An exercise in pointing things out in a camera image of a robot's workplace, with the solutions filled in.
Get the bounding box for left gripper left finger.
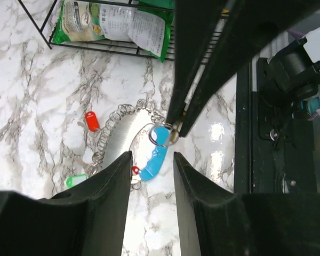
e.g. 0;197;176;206
0;151;132;255

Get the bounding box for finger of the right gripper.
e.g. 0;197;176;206
180;0;320;137
166;0;228;124

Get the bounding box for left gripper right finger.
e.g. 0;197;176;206
173;152;320;255

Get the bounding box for green key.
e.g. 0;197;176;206
65;174;88;188

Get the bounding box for grey curved keyring holder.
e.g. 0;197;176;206
85;99;179;191

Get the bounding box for blue key tag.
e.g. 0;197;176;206
138;125;170;181

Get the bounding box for small red key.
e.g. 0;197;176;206
132;166;140;176

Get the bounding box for yellow key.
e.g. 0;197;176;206
170;116;184;144

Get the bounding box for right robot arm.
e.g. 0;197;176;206
166;1;320;137

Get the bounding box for green snack packet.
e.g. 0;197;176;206
53;1;173;62

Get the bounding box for black wire basket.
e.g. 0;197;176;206
19;1;174;62

